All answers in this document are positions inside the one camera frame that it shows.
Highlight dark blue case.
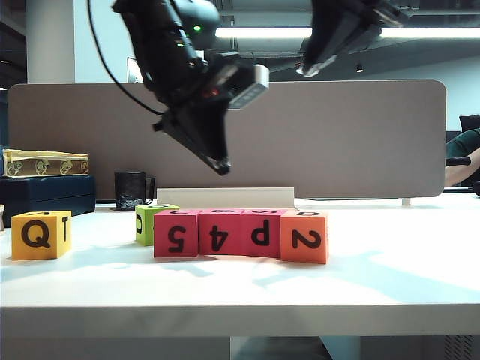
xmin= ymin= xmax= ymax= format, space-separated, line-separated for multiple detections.
xmin=0 ymin=175 xmax=98 ymax=229

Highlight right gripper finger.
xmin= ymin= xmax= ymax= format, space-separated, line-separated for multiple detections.
xmin=298 ymin=18 xmax=382 ymax=78

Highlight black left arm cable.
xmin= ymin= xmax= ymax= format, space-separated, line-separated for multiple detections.
xmin=86 ymin=0 xmax=167 ymax=116

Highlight pink block with B 4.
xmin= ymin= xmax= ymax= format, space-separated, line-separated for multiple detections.
xmin=197 ymin=208 xmax=245 ymax=256

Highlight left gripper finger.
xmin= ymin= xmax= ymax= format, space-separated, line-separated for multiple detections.
xmin=151 ymin=118 xmax=231 ymax=177
xmin=175 ymin=109 xmax=230 ymax=163

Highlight yellow foam letter block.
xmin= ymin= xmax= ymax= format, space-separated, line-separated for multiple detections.
xmin=10 ymin=210 xmax=72 ymax=261

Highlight black mug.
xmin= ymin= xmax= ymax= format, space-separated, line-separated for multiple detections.
xmin=114 ymin=171 xmax=157 ymax=212

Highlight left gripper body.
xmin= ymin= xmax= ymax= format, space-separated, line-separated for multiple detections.
xmin=160 ymin=51 xmax=260 ymax=122

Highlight person in dark shirt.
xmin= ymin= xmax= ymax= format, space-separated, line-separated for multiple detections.
xmin=445 ymin=114 xmax=480 ymax=188

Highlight yellow patterned box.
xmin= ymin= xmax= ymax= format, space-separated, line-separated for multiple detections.
xmin=1 ymin=148 xmax=91 ymax=179

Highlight long ceiling light strip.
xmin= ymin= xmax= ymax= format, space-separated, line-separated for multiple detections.
xmin=215 ymin=26 xmax=480 ymax=40

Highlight grey desk divider panel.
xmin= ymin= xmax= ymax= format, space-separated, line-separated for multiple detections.
xmin=7 ymin=80 xmax=448 ymax=202

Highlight green foam letter block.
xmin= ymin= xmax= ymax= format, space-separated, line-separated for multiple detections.
xmin=134 ymin=204 xmax=180 ymax=247

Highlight pink block with C 5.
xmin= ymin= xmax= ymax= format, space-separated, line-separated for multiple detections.
xmin=153 ymin=209 xmax=200 ymax=259

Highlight small wall sign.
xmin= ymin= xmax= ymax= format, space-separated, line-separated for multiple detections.
xmin=126 ymin=57 xmax=140 ymax=83

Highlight orange foam letter block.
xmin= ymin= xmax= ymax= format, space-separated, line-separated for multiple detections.
xmin=280 ymin=210 xmax=331 ymax=265

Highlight black vent grille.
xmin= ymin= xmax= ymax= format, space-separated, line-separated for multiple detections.
xmin=444 ymin=335 xmax=474 ymax=360

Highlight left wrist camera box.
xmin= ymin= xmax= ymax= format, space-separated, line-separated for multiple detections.
xmin=228 ymin=63 xmax=270 ymax=110

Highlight pink block with S p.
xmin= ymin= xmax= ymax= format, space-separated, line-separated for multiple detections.
xmin=241 ymin=208 xmax=288 ymax=259

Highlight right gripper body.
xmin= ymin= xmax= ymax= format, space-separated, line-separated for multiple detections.
xmin=310 ymin=0 xmax=404 ymax=33

